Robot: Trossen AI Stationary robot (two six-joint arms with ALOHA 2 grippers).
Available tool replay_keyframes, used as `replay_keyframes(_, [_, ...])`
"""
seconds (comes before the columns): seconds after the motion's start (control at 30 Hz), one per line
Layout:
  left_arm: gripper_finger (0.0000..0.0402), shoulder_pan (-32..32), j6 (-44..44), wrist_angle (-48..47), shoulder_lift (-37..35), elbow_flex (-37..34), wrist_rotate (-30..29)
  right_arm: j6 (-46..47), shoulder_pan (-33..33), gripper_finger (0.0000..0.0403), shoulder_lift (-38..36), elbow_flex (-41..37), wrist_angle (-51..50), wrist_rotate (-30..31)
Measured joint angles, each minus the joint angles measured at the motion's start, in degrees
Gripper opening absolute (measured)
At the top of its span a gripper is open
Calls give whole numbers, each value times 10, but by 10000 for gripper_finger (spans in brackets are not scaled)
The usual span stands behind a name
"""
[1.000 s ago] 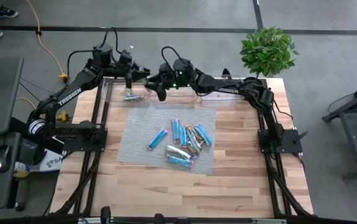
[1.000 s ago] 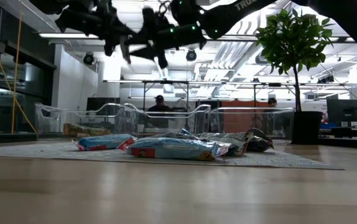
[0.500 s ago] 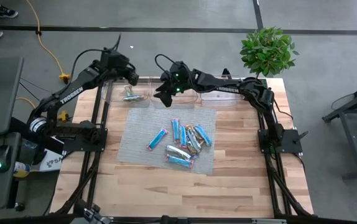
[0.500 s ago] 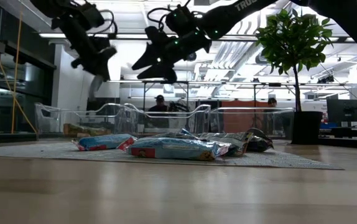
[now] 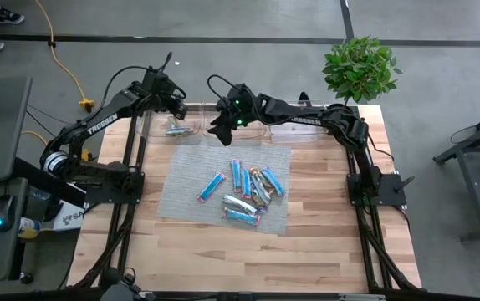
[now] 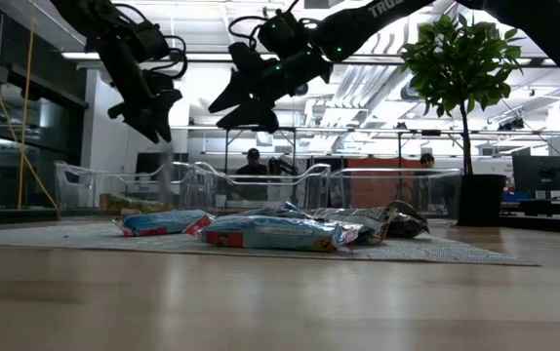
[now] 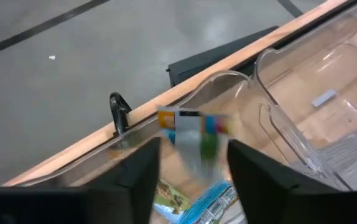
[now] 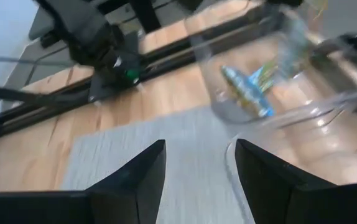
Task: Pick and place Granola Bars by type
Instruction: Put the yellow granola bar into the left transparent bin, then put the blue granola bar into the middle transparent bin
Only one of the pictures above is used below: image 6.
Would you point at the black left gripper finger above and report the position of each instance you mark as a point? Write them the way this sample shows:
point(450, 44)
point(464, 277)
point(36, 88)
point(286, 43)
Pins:
point(163, 105)
point(136, 117)

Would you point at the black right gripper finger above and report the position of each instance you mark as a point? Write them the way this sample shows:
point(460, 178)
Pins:
point(255, 117)
point(233, 92)

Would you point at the green yellow granola bar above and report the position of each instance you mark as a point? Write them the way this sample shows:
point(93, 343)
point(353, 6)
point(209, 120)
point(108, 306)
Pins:
point(129, 204)

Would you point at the blue chocolate chip granola bar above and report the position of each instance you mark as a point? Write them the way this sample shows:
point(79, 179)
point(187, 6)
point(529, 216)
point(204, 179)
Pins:
point(163, 222)
point(275, 234)
point(280, 210)

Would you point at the dark snack bag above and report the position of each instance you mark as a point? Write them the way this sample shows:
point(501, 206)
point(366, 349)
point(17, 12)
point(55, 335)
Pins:
point(368, 222)

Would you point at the dark glossy granola bar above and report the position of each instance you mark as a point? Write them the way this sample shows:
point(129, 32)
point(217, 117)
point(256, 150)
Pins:
point(409, 224)

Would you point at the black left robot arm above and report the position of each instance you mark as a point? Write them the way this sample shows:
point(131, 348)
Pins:
point(80, 14)

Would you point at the black round ceiling spotlight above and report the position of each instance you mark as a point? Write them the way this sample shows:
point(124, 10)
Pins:
point(302, 90)

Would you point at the black flat screen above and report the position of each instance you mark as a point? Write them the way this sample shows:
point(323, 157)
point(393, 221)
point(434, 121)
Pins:
point(148, 163)

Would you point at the person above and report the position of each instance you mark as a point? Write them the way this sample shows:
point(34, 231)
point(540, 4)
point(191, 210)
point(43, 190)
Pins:
point(426, 160)
point(253, 168)

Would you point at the black background equipment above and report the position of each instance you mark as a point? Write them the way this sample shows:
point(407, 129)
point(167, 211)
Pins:
point(280, 167)

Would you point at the orange partition panel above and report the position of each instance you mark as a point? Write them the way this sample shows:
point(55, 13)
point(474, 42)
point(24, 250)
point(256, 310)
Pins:
point(372, 190)

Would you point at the grey woven placemat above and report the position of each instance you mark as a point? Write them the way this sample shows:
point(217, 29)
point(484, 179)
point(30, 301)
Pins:
point(65, 236)

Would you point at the green leafy indoor tree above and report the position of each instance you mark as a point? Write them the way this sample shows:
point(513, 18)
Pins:
point(455, 63)

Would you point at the blue box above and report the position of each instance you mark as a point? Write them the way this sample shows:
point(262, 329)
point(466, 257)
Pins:
point(514, 197)

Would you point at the black computer monitor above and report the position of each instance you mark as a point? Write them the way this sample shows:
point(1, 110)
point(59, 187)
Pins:
point(541, 173)

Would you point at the dark office desk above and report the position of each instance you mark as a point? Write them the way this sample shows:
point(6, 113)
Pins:
point(543, 207)

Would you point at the black metal table frame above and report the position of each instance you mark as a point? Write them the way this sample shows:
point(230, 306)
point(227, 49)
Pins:
point(287, 128)

